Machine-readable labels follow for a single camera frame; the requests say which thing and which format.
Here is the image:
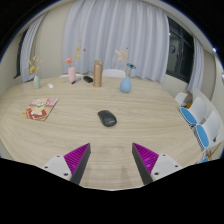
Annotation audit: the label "blue vase with dried flowers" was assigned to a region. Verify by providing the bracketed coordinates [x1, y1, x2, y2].
[114, 47, 137, 94]

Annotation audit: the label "colourful printed mouse pad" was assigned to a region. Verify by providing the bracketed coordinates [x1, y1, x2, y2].
[21, 97, 60, 122]

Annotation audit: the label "black computer mouse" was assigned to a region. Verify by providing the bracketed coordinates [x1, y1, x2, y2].
[97, 109, 118, 128]

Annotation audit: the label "white and blue chairs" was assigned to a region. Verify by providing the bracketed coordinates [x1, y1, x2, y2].
[174, 91, 224, 164]

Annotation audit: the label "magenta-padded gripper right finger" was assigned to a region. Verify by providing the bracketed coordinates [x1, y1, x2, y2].
[131, 142, 184, 186]

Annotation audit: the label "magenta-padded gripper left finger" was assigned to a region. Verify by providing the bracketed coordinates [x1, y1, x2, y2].
[42, 143, 92, 186]

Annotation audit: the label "green vase with yellow flowers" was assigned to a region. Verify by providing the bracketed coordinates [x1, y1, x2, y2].
[27, 55, 44, 90]

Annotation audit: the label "wide white curtain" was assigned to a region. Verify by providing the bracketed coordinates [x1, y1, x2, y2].
[62, 0, 170, 84]

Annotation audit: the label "narrow white curtain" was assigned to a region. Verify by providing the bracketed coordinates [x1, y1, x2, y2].
[19, 13, 48, 84]
[187, 35, 205, 94]

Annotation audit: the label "tan drink bottle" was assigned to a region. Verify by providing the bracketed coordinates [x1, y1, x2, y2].
[93, 59, 103, 88]

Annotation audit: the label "pink vase with orange flowers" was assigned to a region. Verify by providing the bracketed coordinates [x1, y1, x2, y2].
[64, 45, 87, 84]

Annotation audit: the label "dark window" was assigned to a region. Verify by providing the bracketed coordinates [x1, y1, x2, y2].
[13, 29, 28, 80]
[165, 17, 195, 84]

